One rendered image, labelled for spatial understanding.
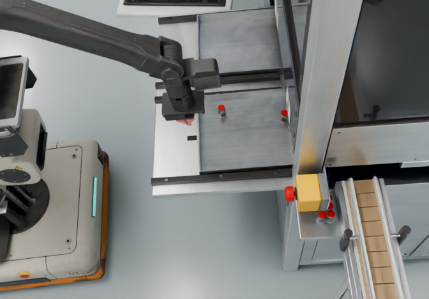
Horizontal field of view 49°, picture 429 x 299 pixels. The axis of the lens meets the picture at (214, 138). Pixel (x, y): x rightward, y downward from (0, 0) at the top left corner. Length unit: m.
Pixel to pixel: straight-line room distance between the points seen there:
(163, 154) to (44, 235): 0.86
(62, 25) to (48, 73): 2.04
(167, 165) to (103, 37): 0.56
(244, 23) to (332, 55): 0.86
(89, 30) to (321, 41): 0.42
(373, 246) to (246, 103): 0.56
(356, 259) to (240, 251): 1.03
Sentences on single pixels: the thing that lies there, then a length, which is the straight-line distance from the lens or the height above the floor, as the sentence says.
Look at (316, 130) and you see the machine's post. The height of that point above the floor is 1.21.
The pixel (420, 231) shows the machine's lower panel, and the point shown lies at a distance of 1.82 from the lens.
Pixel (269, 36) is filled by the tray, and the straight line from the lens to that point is 1.62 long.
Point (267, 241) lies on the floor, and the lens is 2.19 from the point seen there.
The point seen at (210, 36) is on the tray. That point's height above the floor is 0.88.
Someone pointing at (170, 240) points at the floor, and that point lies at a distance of 2.23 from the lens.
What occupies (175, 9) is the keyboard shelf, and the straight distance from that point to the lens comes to 1.86.
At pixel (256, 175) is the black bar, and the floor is 0.90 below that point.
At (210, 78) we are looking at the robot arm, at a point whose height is 1.28.
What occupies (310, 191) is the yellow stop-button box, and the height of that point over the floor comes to 1.03.
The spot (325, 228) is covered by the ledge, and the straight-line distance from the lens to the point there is 1.29.
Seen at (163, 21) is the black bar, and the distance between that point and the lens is 1.70.
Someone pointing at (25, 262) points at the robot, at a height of 0.28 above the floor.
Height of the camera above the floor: 2.08
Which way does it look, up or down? 60 degrees down
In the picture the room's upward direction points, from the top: 10 degrees counter-clockwise
